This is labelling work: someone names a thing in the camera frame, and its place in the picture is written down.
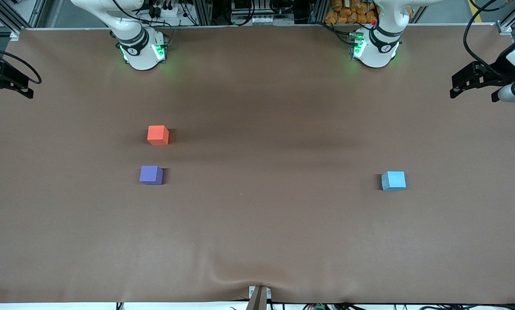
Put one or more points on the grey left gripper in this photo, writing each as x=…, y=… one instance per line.
x=495, y=72

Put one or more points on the light blue foam block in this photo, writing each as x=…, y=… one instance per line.
x=393, y=181

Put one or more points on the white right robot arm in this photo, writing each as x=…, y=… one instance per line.
x=141, y=56

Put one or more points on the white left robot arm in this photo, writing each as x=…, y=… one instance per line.
x=375, y=54

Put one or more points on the orange foam block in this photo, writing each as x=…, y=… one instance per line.
x=157, y=135

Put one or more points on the purple foam block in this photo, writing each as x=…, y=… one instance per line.
x=150, y=175

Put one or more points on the pile of orange lumpy objects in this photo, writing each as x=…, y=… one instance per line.
x=345, y=12

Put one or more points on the white power strip with plugs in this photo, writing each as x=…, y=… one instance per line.
x=164, y=10

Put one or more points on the brown table mat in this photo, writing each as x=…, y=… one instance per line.
x=283, y=224

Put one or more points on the aluminium frame profile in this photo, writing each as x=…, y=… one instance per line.
x=513, y=17
x=5, y=19

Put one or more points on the brown post with white bracket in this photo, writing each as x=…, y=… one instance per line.
x=258, y=299

